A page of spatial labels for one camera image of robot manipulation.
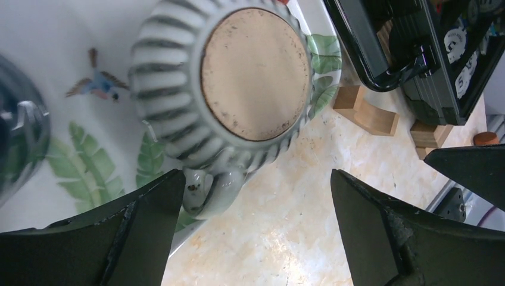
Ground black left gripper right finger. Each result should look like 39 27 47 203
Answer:
331 169 504 285

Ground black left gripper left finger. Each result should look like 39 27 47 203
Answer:
1 169 186 285

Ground grey striped mug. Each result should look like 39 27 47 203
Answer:
129 1 315 220

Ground navy blue mug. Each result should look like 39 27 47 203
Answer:
1 56 51 205

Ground floral white serving tray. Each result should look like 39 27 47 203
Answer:
0 0 343 259

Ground stacked wooden blocks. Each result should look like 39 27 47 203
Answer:
410 120 453 160

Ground small orange cylinder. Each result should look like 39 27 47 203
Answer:
473 131 500 146

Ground light wooden block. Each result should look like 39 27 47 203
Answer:
333 85 400 136

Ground black poker chip case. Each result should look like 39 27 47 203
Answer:
325 1 504 126

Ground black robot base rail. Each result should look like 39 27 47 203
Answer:
433 187 466 223

